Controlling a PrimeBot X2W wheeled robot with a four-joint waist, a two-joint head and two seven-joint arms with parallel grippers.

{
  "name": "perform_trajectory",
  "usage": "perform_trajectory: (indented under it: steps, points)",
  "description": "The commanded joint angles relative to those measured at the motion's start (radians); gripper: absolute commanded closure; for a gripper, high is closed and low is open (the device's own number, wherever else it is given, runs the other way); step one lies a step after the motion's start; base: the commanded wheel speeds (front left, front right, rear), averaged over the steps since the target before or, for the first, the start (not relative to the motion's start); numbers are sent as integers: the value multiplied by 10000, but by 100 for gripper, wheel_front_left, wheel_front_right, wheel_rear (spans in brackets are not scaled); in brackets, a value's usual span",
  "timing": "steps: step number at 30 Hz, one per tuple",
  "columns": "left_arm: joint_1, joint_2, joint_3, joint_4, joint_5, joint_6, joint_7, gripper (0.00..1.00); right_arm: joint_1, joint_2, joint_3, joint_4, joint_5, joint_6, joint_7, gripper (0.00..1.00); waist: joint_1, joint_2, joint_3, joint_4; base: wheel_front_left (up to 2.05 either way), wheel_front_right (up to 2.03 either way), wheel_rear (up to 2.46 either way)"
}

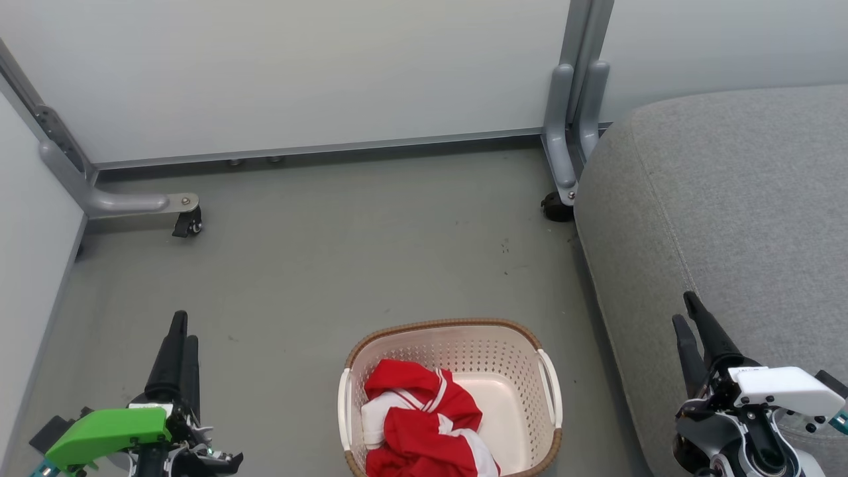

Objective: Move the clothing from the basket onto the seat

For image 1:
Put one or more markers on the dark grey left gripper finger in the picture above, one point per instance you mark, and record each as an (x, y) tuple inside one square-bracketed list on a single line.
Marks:
[(193, 377), (171, 364)]

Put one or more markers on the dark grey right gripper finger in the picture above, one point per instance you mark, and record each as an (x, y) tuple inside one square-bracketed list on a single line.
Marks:
[(715, 341), (692, 364)]

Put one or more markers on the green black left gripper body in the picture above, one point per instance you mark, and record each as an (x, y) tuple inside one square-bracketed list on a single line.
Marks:
[(106, 434)]

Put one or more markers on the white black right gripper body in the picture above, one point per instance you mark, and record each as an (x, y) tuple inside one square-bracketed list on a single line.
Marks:
[(788, 391)]

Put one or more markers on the red shorts with white stripes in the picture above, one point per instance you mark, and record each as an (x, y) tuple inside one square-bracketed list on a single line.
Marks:
[(401, 381)]

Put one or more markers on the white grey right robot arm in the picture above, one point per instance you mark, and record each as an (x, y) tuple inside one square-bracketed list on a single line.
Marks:
[(735, 450)]

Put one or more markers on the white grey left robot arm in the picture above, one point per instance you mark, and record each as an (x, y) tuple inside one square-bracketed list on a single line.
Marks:
[(116, 469)]

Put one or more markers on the grey fabric sofa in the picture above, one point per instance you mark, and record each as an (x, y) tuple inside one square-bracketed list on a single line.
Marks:
[(729, 212)]

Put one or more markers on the black caster wheel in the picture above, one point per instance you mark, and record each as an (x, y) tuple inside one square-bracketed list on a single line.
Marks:
[(555, 209), (189, 224)]

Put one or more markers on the long grey partition leg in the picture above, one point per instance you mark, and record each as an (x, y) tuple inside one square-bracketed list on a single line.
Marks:
[(126, 202)]

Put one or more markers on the cream perforated laundry basket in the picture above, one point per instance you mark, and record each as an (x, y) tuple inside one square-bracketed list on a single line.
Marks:
[(503, 371)]

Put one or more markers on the short grey partition leg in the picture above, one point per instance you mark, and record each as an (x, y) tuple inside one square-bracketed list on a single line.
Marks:
[(593, 106)]

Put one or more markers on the grey metal partition base rail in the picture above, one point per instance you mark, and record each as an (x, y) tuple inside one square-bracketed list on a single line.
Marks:
[(318, 149)]

